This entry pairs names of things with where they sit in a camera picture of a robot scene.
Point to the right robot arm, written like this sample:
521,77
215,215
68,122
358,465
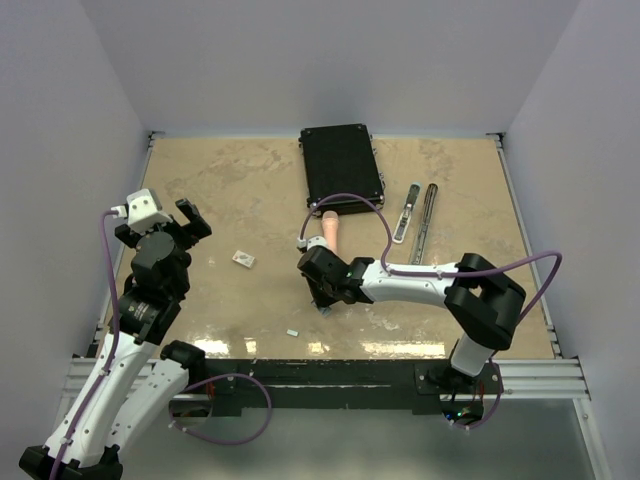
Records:
271,290

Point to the pink toy microphone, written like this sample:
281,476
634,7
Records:
330,226

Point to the black base bar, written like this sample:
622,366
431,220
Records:
428,387

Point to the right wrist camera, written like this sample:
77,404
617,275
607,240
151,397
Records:
303,245

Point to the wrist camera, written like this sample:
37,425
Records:
303,245
144,211

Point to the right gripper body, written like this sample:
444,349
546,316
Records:
323,293

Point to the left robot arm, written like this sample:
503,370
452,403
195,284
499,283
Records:
110,412

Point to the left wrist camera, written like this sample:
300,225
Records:
144,211

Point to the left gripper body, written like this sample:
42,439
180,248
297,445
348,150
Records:
184,238

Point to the black hard case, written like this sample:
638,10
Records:
339,161

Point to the grey stapler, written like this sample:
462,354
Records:
419,244

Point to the light blue stapler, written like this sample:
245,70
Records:
406,214

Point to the small white card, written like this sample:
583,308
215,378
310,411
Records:
244,259

